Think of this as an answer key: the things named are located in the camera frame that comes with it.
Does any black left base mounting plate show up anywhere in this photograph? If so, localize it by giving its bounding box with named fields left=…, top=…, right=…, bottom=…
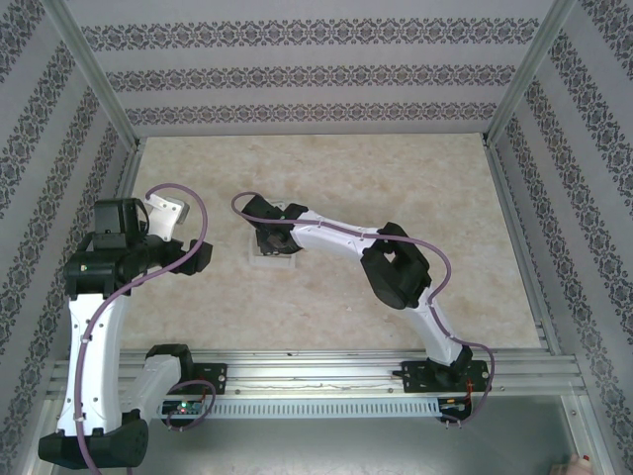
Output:
left=191, top=362, right=228, bottom=397

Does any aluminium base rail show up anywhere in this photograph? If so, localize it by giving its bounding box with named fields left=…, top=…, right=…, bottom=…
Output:
left=46, top=347, right=588, bottom=398

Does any short purple base cable loop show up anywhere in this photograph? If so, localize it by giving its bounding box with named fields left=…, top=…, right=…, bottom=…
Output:
left=165, top=379, right=218, bottom=432

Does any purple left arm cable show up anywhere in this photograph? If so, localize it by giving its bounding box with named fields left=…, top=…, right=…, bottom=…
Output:
left=73, top=183, right=209, bottom=475

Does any aluminium side rail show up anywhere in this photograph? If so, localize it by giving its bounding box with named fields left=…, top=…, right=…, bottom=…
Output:
left=483, top=141, right=563, bottom=355

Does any person's hand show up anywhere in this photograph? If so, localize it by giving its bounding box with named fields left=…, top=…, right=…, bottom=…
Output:
left=550, top=452, right=595, bottom=475

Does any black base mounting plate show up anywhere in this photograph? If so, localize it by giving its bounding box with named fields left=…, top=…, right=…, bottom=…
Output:
left=191, top=362, right=228, bottom=397
left=400, top=358, right=490, bottom=396

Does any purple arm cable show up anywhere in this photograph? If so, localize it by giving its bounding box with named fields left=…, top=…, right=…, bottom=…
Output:
left=73, top=183, right=209, bottom=475
left=230, top=191, right=496, bottom=429

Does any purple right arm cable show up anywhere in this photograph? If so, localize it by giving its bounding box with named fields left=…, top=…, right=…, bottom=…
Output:
left=230, top=191, right=496, bottom=429

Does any white slotted cable duct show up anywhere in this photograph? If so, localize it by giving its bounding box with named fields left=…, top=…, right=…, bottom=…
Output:
left=157, top=398, right=442, bottom=420

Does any aluminium frame post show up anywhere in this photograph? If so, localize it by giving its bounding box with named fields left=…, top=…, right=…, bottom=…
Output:
left=483, top=0, right=579, bottom=147
left=42, top=0, right=142, bottom=152

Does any black right base mounting plate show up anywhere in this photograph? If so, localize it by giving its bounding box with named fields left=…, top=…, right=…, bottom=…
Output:
left=400, top=358, right=490, bottom=396

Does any small white plastic bin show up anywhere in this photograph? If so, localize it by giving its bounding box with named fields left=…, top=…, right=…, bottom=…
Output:
left=246, top=197, right=302, bottom=269

